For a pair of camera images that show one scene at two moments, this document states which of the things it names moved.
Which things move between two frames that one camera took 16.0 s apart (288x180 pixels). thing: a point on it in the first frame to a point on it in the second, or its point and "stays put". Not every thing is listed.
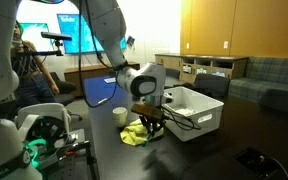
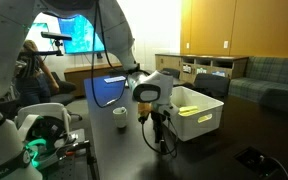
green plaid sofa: x=274 y=82 stays put
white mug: x=120 y=114 stays put
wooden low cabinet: x=189 y=66 stays put
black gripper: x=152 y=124 to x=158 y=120
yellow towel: x=136 y=134 to x=188 y=110
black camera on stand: x=58 y=38 stays put
